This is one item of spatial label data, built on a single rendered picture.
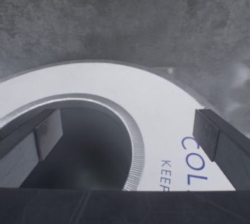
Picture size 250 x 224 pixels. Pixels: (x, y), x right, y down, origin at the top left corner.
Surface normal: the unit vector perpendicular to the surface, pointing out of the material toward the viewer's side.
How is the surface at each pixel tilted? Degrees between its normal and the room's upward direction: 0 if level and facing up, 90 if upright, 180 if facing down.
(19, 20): 0
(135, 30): 0
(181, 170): 90
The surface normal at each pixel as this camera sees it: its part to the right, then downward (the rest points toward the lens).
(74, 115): 0.03, 0.65
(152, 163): -0.04, -0.76
